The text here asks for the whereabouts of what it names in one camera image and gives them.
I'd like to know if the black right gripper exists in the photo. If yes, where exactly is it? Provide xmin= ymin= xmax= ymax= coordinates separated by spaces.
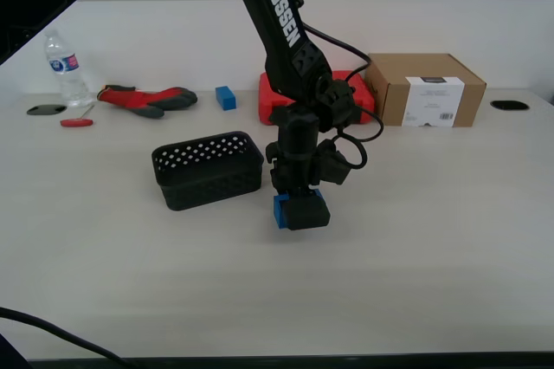
xmin=265 ymin=139 xmax=332 ymax=232

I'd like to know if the blue block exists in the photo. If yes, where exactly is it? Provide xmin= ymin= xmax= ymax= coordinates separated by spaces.
xmin=215 ymin=85 xmax=238 ymax=111
xmin=273 ymin=188 xmax=324 ymax=230

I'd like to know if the black perforated plastic basket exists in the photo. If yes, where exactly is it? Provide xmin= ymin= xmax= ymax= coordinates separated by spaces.
xmin=151 ymin=129 xmax=266 ymax=212

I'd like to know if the red plastic tool case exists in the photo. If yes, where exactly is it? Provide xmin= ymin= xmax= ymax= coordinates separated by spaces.
xmin=258 ymin=68 xmax=377 ymax=126

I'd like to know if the brown cardboard box white label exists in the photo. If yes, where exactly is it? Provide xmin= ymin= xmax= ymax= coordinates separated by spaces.
xmin=364 ymin=53 xmax=487 ymax=129

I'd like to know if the red and grey work glove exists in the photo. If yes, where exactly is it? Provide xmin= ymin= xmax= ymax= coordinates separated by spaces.
xmin=96 ymin=84 xmax=199 ymax=120

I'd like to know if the clear plastic water bottle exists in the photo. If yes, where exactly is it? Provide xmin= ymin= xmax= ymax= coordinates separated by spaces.
xmin=43 ymin=29 xmax=93 ymax=108

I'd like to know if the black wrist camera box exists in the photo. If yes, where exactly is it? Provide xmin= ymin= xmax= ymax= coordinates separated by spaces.
xmin=318 ymin=138 xmax=352 ymax=187

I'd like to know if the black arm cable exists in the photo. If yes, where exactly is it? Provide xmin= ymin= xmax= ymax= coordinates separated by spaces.
xmin=295 ymin=0 xmax=385 ymax=171

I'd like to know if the black table cable grommet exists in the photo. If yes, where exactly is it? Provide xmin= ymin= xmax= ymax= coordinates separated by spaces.
xmin=26 ymin=103 xmax=68 ymax=117
xmin=489 ymin=100 xmax=530 ymax=111

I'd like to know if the red handled hex key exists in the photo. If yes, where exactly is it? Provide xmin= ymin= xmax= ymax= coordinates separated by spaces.
xmin=59 ymin=104 xmax=97 ymax=128

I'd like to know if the black loose cable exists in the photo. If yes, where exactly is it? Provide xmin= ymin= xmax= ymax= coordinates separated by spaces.
xmin=0 ymin=306 xmax=139 ymax=369

